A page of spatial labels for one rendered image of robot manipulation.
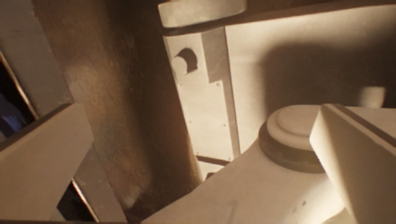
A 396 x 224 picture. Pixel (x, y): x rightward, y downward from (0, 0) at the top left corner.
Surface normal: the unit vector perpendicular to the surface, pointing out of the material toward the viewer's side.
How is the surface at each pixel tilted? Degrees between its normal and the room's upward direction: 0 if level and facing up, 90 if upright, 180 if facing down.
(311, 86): 0
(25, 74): 90
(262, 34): 0
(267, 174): 90
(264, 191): 90
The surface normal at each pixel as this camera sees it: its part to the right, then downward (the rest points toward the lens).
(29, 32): 0.90, 0.20
